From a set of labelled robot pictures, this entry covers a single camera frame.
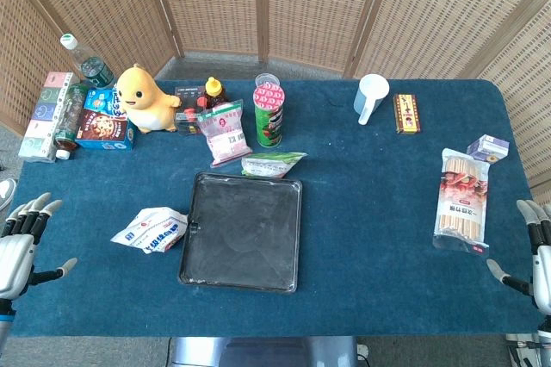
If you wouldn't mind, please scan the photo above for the pastel tissue pack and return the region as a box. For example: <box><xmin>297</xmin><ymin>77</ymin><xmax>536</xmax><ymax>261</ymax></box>
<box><xmin>17</xmin><ymin>72</ymin><xmax>81</xmax><ymax>164</ymax></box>

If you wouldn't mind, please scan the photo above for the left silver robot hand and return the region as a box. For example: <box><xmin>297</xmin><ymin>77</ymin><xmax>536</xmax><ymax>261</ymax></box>
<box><xmin>0</xmin><ymin>192</ymin><xmax>79</xmax><ymax>302</ymax></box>

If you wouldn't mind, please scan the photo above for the clear water bottle green label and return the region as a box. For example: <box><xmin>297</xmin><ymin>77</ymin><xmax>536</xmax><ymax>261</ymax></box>
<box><xmin>59</xmin><ymin>33</ymin><xmax>115</xmax><ymax>90</ymax></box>

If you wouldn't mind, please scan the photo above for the blue white snack packet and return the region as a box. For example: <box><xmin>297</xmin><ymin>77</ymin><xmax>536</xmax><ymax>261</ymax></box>
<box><xmin>83</xmin><ymin>88</ymin><xmax>128</xmax><ymax>121</ymax></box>

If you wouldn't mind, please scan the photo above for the black baking tray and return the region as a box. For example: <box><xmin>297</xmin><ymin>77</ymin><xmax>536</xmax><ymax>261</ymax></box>
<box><xmin>177</xmin><ymin>171</ymin><xmax>303</xmax><ymax>295</ymax></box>

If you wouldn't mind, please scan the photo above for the blue cookie box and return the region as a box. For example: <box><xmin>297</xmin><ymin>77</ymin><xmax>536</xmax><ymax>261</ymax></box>
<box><xmin>75</xmin><ymin>108</ymin><xmax>135</xmax><ymax>152</ymax></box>

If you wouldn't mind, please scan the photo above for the bamboo skewers pack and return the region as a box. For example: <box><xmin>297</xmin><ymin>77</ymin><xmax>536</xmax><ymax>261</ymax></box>
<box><xmin>432</xmin><ymin>147</ymin><xmax>492</xmax><ymax>254</ymax></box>

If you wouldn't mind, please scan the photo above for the wicker folding screen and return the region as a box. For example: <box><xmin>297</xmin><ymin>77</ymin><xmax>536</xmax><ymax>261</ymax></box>
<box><xmin>0</xmin><ymin>0</ymin><xmax>551</xmax><ymax>207</ymax></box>

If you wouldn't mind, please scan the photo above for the honey bottle yellow cap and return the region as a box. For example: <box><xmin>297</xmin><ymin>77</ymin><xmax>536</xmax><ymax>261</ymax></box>
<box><xmin>203</xmin><ymin>76</ymin><xmax>227</xmax><ymax>110</ymax></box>

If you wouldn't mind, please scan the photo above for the green chips can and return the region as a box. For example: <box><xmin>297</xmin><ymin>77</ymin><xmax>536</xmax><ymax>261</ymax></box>
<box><xmin>252</xmin><ymin>84</ymin><xmax>286</xmax><ymax>148</ymax></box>

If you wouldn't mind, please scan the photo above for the black box with red parts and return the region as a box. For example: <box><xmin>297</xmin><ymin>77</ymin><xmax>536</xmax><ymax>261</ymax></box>
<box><xmin>173</xmin><ymin>85</ymin><xmax>208</xmax><ymax>136</ymax></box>

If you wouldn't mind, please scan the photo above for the green white snack pouch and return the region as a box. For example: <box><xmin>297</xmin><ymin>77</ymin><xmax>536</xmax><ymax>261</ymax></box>
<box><xmin>240</xmin><ymin>152</ymin><xmax>308</xmax><ymax>179</ymax></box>

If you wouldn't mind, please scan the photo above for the purple white small carton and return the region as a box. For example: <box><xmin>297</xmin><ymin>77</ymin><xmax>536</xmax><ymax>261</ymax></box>
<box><xmin>466</xmin><ymin>134</ymin><xmax>511</xmax><ymax>165</ymax></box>

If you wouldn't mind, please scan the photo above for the green tea bottle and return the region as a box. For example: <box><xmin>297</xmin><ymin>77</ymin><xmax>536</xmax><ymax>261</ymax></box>
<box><xmin>54</xmin><ymin>83</ymin><xmax>90</xmax><ymax>160</ymax></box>

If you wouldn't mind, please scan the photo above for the white plastic packet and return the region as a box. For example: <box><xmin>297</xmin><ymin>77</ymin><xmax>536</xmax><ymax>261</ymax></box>
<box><xmin>110</xmin><ymin>206</ymin><xmax>189</xmax><ymax>255</ymax></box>

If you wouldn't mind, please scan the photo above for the brown yellow box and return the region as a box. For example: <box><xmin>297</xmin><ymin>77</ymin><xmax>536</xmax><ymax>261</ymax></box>
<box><xmin>393</xmin><ymin>93</ymin><xmax>422</xmax><ymax>135</ymax></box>

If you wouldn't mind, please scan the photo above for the yellow dinosaur plush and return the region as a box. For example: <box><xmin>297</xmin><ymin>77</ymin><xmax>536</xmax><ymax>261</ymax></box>
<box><xmin>115</xmin><ymin>63</ymin><xmax>183</xmax><ymax>134</ymax></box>

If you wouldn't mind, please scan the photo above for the clear plastic lid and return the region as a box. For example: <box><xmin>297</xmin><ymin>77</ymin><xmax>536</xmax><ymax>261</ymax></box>
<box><xmin>254</xmin><ymin>72</ymin><xmax>282</xmax><ymax>89</ymax></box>

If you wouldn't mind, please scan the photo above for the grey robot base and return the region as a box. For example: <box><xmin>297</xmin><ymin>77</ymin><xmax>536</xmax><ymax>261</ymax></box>
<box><xmin>168</xmin><ymin>335</ymin><xmax>359</xmax><ymax>367</ymax></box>

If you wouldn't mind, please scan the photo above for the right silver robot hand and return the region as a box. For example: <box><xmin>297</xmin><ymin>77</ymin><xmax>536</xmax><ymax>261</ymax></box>
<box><xmin>486</xmin><ymin>199</ymin><xmax>551</xmax><ymax>315</ymax></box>

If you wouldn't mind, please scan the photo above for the pink zip bag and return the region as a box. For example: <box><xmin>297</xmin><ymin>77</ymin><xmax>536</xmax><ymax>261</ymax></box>
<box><xmin>196</xmin><ymin>99</ymin><xmax>253</xmax><ymax>169</ymax></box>

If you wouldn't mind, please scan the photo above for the white measuring cup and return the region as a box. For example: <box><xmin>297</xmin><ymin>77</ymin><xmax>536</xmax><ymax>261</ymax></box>
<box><xmin>353</xmin><ymin>73</ymin><xmax>391</xmax><ymax>126</ymax></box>

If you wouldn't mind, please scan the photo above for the blue table cloth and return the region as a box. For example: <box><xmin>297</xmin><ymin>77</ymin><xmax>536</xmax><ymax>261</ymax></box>
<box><xmin>7</xmin><ymin>78</ymin><xmax>545</xmax><ymax>339</ymax></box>

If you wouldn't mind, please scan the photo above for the white metal stand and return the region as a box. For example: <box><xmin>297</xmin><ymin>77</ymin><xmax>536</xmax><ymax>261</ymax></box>
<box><xmin>505</xmin><ymin>332</ymin><xmax>551</xmax><ymax>367</ymax></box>

